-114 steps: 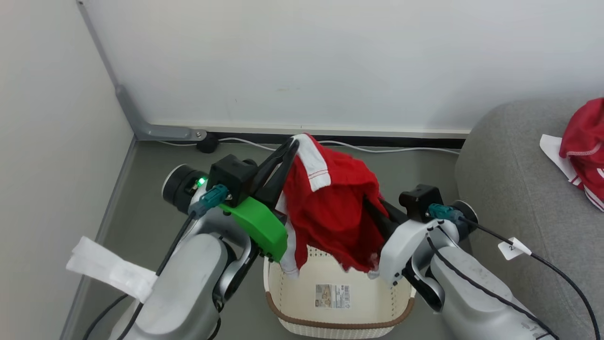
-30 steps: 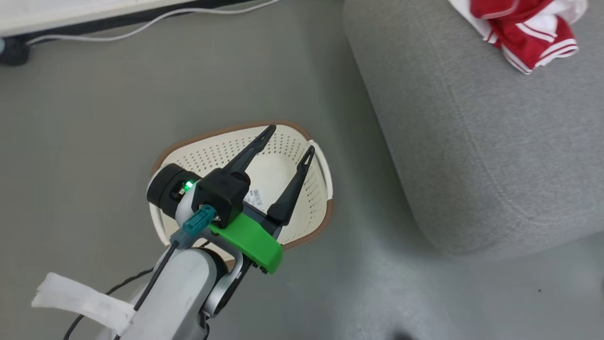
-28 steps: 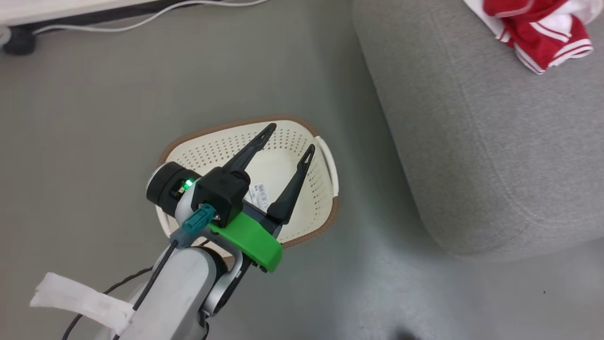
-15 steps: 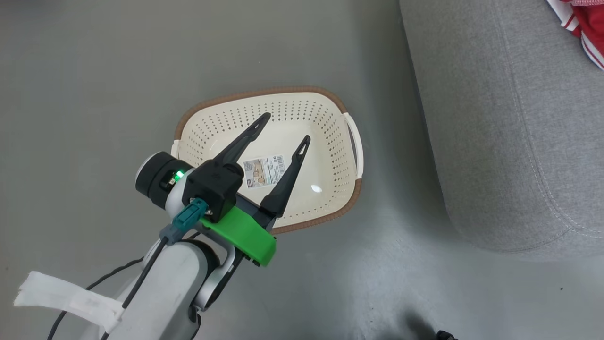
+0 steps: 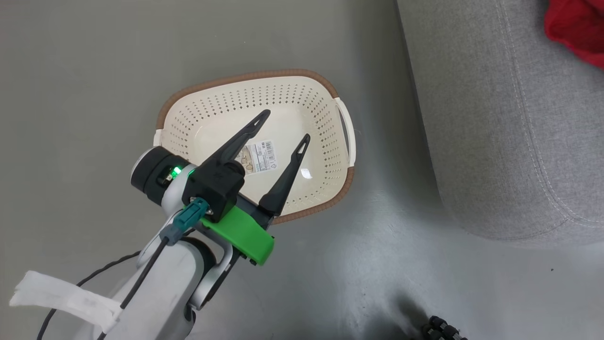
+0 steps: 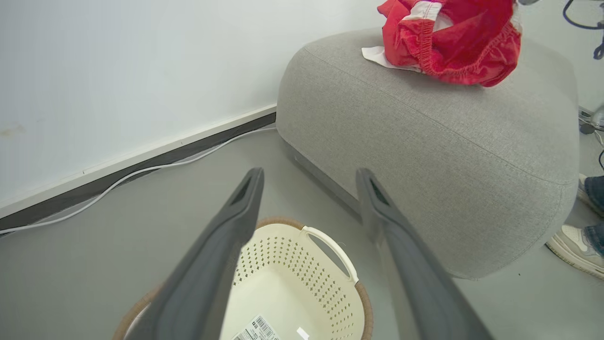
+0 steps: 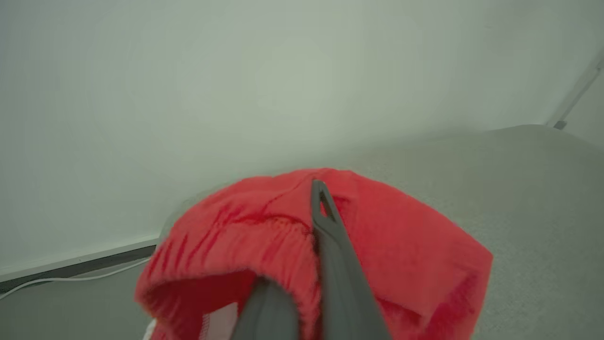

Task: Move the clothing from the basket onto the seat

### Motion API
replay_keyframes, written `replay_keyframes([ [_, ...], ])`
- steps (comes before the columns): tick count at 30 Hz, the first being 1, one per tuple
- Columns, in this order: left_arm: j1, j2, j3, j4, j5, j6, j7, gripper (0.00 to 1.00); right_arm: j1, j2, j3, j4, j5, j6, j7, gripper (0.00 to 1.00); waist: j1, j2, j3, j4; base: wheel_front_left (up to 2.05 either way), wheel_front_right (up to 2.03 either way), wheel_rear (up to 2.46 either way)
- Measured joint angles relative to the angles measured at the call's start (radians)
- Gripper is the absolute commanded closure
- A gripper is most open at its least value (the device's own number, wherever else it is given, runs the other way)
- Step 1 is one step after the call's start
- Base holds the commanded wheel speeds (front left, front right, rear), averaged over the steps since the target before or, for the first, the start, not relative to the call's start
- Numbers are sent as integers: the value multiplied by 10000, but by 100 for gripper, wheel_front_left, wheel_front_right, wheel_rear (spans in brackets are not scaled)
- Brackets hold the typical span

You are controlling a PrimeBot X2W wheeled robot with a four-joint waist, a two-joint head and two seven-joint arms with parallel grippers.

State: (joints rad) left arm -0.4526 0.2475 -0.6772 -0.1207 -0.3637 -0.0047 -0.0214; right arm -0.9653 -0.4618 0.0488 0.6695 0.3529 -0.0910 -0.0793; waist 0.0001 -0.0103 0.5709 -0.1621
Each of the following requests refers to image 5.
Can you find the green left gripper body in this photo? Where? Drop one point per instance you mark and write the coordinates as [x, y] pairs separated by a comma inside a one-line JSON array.
[[245, 236]]

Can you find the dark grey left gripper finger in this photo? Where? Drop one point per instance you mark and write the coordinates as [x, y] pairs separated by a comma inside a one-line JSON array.
[[236, 144], [285, 182]]

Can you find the plain red garment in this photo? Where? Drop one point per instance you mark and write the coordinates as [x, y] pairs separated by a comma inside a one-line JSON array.
[[578, 28]]

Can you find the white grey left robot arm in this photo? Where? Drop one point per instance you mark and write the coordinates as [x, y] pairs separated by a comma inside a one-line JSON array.
[[165, 283]]

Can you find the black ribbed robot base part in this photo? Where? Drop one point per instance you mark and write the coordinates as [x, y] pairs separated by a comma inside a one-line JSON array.
[[443, 329]]

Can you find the cream perforated laundry basket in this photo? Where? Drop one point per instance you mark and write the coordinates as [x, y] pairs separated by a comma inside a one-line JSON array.
[[292, 101]]

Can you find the white barcode sticker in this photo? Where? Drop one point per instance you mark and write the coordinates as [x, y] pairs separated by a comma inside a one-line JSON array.
[[262, 156]]

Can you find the white tape strip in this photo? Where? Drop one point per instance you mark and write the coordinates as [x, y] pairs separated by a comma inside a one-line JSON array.
[[61, 295]]

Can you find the grey fabric sofa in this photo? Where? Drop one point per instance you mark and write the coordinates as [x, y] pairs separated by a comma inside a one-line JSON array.
[[495, 118]]

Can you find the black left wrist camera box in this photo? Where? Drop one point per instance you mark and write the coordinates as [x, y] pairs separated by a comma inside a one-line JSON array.
[[214, 186]]

